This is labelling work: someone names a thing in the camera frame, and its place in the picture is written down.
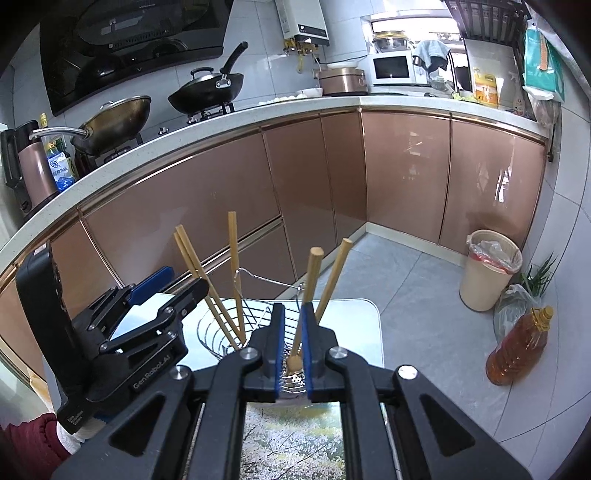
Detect bamboo chopstick short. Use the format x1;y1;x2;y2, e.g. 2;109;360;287
315;238;353;323

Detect brown kitchen cabinets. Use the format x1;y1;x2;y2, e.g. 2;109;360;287
1;106;546;372

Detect landscape print table mat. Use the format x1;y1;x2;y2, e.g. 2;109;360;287
110;292;386;480

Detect amber oil bottle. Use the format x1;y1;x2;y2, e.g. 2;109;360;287
486;305;554;386

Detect blue label bottle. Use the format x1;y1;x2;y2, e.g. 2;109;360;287
45;136;77;192

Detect pink thermos kettle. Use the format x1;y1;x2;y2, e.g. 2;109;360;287
1;120;58;220

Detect steel wok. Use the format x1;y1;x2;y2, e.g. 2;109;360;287
28;95;151;156

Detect beige trash bin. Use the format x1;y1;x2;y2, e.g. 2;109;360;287
459;229;523;312

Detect black wok with lid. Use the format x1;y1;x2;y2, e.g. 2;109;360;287
168;41;249;116

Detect black range hood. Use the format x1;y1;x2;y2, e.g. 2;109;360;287
39;0;233;115

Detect brown rice cooker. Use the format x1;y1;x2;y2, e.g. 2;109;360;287
315;68;369;97

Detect white gas water heater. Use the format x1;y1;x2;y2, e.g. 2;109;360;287
274;0;329;46

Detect white microwave oven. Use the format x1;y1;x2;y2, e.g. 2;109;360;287
370;50;416;86

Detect yellow detergent bottle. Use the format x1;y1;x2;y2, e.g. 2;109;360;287
473;69;499;108

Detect teal hanging package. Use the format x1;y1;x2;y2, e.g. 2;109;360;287
523;20;565;103

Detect black dish rack shelf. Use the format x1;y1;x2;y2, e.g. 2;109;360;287
444;0;531;46

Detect wire utensil drying rack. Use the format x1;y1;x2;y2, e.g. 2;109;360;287
197;267;305;400

